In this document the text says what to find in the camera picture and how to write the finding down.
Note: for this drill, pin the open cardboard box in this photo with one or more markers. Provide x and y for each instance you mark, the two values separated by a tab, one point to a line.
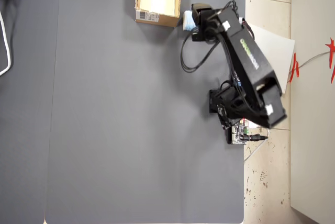
157	21

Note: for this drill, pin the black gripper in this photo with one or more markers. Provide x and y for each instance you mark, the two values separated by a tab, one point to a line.
209	23

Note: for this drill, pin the white paper board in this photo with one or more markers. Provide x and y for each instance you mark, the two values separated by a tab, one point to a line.
272	48

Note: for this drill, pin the white cabinet panel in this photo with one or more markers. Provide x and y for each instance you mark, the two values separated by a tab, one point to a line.
314	129

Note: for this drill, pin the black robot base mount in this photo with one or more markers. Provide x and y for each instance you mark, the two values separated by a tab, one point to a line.
214	101

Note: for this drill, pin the controller board with red LED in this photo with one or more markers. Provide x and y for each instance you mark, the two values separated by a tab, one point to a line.
236	136

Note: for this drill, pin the white yarn-wrapped cylinder block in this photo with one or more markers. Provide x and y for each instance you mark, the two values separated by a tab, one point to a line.
188	21

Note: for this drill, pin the large grey table mat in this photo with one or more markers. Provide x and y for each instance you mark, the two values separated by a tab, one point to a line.
131	116

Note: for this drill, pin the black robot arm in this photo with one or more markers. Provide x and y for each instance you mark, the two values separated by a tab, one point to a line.
251	59

